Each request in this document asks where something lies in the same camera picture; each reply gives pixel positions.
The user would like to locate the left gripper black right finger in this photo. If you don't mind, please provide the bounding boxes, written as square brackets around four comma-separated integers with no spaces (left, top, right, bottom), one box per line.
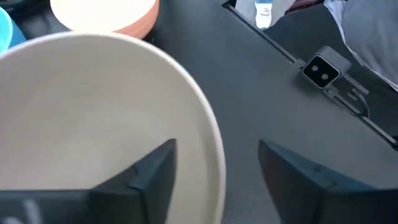
[257,138,387,224]

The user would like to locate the taupe beige bowl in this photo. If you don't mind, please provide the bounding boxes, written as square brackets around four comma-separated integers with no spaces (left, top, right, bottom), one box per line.
[0,30,227,224]

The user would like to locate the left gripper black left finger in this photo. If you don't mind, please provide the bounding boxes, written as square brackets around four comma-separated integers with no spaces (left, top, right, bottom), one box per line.
[89,138,177,224]

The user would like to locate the person's shoe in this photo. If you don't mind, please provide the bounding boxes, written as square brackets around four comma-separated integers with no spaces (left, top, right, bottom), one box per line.
[254,0,274,30]

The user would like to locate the grey table-level camera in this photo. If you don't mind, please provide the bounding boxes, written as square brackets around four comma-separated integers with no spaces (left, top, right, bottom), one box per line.
[301,45,352,90]

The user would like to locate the blue bowl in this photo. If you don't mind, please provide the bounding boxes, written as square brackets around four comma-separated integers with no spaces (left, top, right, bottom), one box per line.
[0,6,28,54]

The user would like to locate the person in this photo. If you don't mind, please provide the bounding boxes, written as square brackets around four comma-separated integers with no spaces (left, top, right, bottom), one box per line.
[264,0,398,138]

